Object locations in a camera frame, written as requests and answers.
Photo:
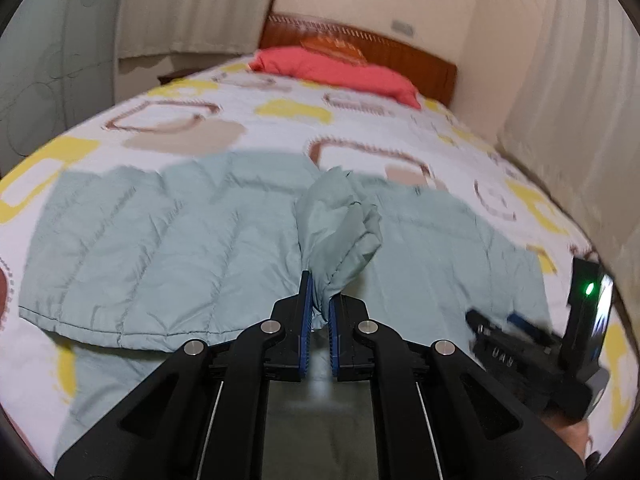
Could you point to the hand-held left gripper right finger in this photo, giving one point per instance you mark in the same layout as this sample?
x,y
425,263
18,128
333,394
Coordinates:
x,y
336,340

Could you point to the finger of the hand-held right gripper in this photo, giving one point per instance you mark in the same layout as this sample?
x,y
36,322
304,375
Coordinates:
x,y
525,325
482,325

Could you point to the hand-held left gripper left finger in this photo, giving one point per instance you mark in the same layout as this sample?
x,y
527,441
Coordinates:
x,y
306,320

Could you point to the light green puffer jacket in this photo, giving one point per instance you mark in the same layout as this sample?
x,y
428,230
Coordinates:
x,y
175,240

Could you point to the person's right hand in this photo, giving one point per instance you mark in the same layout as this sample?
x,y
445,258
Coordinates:
x,y
567,435

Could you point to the white patterned bedspread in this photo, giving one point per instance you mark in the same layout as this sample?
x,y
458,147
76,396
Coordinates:
x,y
250,110

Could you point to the cream window curtain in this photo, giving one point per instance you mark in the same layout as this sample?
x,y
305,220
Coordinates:
x,y
565,110
200,5

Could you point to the red pillow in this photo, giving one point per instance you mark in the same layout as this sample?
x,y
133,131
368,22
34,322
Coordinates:
x,y
340,72

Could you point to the wooden headboard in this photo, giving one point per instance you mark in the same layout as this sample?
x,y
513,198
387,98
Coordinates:
x,y
435,77

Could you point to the dark wooden nightstand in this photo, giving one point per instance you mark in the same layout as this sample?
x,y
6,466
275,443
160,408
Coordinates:
x,y
172,78

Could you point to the frosted glass wardrobe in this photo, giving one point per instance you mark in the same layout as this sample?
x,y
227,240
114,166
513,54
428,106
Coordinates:
x,y
50,60

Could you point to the wall switch panel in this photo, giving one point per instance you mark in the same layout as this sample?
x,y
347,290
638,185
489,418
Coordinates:
x,y
402,27

